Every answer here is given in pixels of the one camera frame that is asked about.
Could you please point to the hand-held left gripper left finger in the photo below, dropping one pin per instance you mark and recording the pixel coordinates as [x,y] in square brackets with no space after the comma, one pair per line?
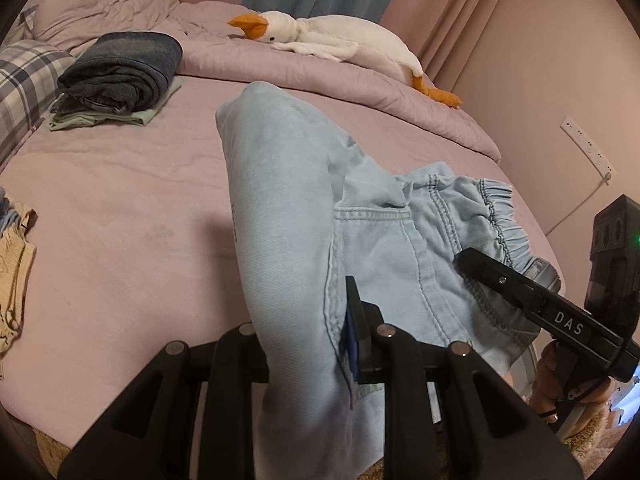
[235,360]

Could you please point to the plaid pillow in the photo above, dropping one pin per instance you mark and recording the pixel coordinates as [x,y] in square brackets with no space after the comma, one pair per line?
[25,85]

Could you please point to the white power strip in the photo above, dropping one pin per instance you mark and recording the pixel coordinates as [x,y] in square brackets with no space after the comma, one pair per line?
[585,142]

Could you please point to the beige knitted garment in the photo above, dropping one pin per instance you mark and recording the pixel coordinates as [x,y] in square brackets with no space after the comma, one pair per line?
[15,285]

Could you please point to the folded dark blue jeans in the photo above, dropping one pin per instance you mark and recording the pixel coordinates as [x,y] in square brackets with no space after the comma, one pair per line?
[125,70]

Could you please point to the light blue denim pants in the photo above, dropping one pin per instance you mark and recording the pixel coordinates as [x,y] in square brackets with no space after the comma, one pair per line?
[290,185]

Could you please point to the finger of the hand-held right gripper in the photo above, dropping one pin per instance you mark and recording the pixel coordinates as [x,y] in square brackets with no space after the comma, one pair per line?
[495,277]
[545,275]

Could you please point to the folded pale green garment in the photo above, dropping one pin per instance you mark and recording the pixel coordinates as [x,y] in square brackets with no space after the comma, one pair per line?
[140,117]

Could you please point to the person's right hand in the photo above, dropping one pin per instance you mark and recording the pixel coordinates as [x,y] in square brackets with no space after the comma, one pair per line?
[545,380]

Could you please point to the white goose plush toy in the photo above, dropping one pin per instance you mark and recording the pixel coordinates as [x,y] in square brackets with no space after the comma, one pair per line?
[350,35]

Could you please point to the brown fluffy rug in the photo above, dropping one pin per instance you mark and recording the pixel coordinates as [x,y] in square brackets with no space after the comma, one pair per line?
[595,452]

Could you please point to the pink duvet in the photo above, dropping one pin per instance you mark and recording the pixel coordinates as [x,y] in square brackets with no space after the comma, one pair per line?
[125,5]

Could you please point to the pink bed sheet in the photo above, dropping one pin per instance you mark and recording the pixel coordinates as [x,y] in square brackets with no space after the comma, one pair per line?
[125,210]

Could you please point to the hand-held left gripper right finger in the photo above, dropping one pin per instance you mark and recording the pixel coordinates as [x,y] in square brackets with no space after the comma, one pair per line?
[352,340]

